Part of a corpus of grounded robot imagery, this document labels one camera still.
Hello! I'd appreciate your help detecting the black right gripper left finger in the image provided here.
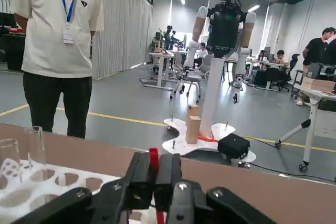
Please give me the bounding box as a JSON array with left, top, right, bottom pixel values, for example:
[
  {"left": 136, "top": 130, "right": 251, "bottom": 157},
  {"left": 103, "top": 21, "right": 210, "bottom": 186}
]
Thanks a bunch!
[{"left": 13, "top": 152, "right": 156, "bottom": 224}]

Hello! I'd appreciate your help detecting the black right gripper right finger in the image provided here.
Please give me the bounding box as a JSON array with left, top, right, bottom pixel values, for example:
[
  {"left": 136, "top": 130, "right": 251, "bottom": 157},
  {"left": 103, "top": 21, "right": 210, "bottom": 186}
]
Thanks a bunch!
[{"left": 154, "top": 153, "right": 276, "bottom": 224}]

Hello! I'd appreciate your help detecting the red stirring stick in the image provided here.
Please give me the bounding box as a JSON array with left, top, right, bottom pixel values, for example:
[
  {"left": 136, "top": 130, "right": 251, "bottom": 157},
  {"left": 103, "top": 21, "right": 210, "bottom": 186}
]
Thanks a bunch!
[{"left": 149, "top": 147, "right": 166, "bottom": 224}]

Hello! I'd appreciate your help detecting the light wooden block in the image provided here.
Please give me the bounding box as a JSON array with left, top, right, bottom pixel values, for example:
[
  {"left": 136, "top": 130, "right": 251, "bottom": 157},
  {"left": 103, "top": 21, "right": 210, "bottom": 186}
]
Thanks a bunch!
[
  {"left": 186, "top": 104, "right": 200, "bottom": 124},
  {"left": 185, "top": 115, "right": 202, "bottom": 145}
]

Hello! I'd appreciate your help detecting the small black carry case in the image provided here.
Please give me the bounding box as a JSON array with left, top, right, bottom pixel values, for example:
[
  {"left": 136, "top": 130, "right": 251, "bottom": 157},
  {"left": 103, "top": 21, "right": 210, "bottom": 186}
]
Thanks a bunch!
[{"left": 217, "top": 133, "right": 250, "bottom": 159}]

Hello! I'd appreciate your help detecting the white test tube rack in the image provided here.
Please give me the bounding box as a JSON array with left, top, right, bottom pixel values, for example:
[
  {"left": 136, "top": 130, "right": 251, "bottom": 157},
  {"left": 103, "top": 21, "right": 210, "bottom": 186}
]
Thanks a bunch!
[{"left": 0, "top": 157, "right": 158, "bottom": 224}]

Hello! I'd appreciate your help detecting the grey office chair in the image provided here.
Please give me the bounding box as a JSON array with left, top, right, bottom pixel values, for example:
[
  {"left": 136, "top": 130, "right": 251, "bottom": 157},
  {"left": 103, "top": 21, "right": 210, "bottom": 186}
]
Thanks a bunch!
[{"left": 170, "top": 55, "right": 213, "bottom": 101}]

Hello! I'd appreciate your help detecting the white office desk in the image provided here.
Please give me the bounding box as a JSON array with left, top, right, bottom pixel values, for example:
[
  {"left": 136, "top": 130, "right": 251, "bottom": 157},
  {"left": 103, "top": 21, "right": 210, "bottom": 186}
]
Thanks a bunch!
[{"left": 139, "top": 52, "right": 175, "bottom": 88}]

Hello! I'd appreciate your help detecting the person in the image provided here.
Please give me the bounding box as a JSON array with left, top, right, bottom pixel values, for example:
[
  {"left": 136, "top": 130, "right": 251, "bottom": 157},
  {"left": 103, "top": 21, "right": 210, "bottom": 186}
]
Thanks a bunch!
[
  {"left": 194, "top": 42, "right": 209, "bottom": 66},
  {"left": 293, "top": 26, "right": 336, "bottom": 106},
  {"left": 9, "top": 0, "right": 104, "bottom": 140},
  {"left": 275, "top": 50, "right": 290, "bottom": 68},
  {"left": 164, "top": 25, "right": 174, "bottom": 50}
]

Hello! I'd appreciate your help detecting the white folding table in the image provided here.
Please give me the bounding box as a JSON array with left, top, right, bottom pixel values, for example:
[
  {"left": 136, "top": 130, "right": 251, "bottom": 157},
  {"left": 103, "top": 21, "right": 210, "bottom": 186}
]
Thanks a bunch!
[{"left": 274, "top": 84, "right": 336, "bottom": 173}]

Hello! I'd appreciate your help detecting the black humanoid robot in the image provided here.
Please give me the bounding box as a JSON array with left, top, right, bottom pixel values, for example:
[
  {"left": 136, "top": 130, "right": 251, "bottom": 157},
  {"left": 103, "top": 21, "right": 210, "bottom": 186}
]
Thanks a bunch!
[{"left": 183, "top": 0, "right": 258, "bottom": 104}]

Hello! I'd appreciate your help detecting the black office chair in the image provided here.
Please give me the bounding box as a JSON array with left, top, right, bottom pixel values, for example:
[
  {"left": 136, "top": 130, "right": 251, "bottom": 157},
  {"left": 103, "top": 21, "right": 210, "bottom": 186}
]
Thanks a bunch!
[{"left": 290, "top": 53, "right": 301, "bottom": 78}]

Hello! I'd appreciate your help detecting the flat cardboard box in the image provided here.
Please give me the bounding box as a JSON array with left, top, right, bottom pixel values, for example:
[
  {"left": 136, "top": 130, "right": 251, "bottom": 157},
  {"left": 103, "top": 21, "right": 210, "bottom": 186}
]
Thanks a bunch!
[{"left": 301, "top": 76, "right": 336, "bottom": 94}]

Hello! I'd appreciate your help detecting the black cabinet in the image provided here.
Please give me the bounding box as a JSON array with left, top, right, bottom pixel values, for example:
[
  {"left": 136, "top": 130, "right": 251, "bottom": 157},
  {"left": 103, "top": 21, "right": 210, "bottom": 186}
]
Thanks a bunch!
[{"left": 0, "top": 23, "right": 26, "bottom": 71}]

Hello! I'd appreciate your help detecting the dark grey machine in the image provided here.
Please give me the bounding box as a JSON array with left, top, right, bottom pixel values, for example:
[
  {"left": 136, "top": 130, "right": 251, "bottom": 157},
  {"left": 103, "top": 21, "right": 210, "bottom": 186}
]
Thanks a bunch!
[{"left": 307, "top": 62, "right": 336, "bottom": 79}]

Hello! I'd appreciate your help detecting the orange strap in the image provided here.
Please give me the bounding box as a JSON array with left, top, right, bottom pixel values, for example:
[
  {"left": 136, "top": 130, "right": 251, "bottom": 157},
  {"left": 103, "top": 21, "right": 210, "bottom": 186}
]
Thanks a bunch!
[{"left": 198, "top": 131, "right": 218, "bottom": 142}]

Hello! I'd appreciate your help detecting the white pedestal stand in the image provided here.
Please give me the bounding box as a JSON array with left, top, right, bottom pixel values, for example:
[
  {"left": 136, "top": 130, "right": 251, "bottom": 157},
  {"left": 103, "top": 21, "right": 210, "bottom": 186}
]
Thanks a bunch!
[{"left": 162, "top": 57, "right": 257, "bottom": 168}]

